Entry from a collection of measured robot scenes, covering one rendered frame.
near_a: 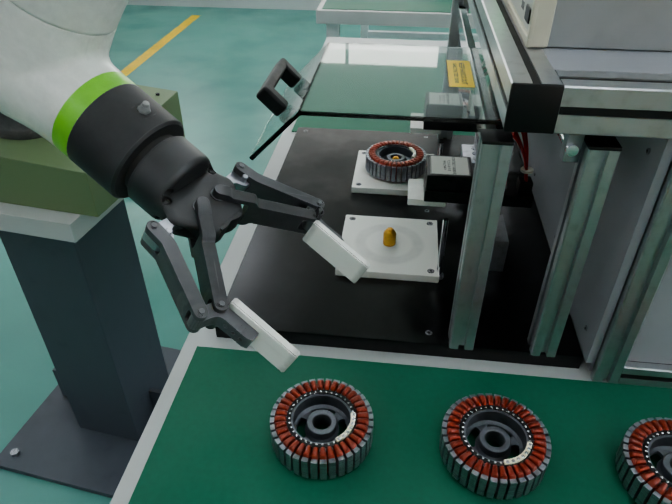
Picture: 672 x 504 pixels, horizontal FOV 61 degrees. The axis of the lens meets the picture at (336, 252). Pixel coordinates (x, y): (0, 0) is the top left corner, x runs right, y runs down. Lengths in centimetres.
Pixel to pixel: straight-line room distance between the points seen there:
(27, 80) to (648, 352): 72
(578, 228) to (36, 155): 88
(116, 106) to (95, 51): 6
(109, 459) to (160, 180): 120
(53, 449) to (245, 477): 111
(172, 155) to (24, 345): 159
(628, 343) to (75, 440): 137
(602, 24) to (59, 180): 85
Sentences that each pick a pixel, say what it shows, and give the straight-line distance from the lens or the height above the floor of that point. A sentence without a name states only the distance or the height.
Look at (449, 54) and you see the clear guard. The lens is 79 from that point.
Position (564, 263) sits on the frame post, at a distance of 67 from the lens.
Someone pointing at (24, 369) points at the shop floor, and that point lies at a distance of 198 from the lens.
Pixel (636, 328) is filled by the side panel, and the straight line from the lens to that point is 74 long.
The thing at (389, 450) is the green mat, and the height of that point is 75.
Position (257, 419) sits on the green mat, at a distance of 69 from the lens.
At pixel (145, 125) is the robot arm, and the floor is 109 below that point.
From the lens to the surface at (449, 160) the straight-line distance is 83.
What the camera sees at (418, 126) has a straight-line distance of 103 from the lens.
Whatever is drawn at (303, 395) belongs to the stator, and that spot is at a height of 78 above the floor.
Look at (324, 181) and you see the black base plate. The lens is 108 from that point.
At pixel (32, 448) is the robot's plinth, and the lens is 174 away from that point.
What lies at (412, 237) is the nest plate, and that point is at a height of 78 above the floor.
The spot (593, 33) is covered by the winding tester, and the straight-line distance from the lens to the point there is 67.
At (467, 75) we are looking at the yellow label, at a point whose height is 107.
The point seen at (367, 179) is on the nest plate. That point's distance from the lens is 106.
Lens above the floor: 129
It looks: 36 degrees down
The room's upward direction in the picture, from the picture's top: straight up
